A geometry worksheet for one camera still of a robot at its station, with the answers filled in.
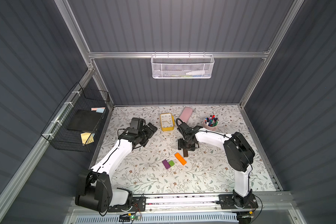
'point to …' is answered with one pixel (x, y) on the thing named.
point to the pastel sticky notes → (98, 109)
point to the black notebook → (84, 120)
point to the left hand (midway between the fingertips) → (156, 132)
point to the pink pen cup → (211, 123)
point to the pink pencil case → (185, 114)
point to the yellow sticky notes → (87, 138)
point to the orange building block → (179, 157)
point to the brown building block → (185, 152)
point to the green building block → (171, 163)
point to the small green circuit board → (135, 218)
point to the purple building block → (166, 164)
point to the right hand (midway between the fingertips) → (181, 149)
